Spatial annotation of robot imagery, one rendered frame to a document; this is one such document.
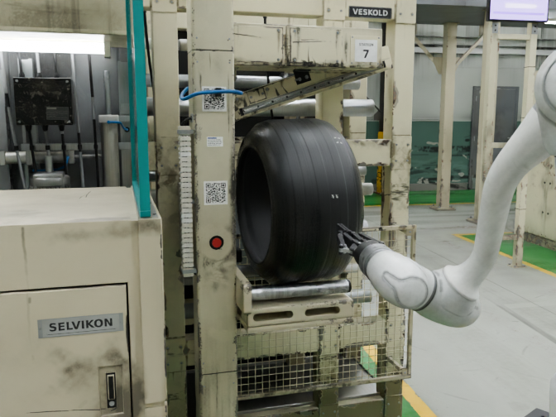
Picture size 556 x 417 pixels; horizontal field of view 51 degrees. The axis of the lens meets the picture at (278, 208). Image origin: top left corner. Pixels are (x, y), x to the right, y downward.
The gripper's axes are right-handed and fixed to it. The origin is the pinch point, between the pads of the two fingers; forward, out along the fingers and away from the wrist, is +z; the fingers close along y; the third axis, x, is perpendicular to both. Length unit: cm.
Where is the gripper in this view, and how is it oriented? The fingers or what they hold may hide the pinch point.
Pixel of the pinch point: (343, 232)
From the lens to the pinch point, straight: 163.7
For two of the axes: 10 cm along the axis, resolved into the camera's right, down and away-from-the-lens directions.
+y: -9.6, 0.4, -2.6
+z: -2.6, -2.9, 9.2
